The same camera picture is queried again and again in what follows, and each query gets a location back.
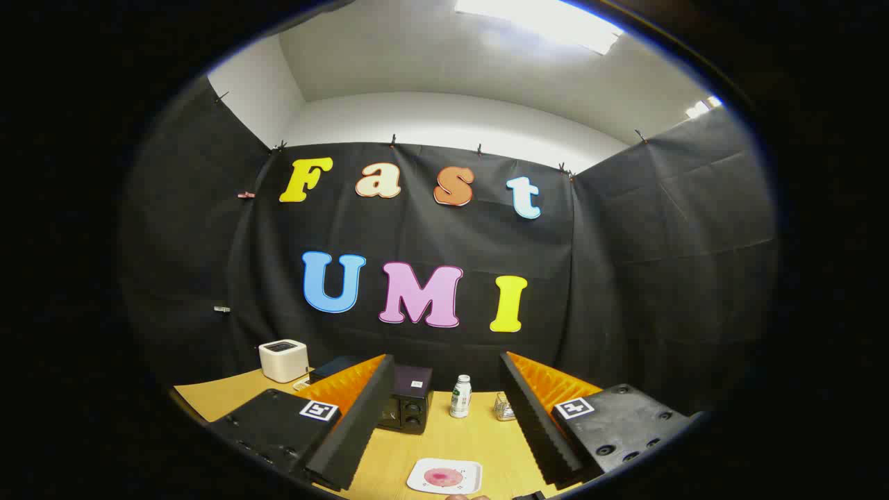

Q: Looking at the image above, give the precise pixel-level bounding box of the white square plate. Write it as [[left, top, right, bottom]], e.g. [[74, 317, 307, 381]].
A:
[[406, 458, 483, 495]]

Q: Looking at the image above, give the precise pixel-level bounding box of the white green-label bottle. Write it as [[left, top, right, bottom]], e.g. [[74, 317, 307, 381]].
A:
[[449, 375, 472, 419]]

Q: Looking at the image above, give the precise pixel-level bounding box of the white bread toaster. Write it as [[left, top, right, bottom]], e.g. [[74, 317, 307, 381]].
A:
[[258, 340, 310, 384]]

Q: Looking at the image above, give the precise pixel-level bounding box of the black toaster oven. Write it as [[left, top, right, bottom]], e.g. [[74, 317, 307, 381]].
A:
[[309, 356, 435, 435]]

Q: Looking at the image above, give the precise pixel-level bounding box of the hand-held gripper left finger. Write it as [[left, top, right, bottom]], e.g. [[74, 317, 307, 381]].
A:
[[208, 354, 395, 492]]

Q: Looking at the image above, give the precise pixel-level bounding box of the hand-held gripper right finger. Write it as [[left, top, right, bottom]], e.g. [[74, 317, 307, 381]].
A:
[[500, 351, 695, 487]]

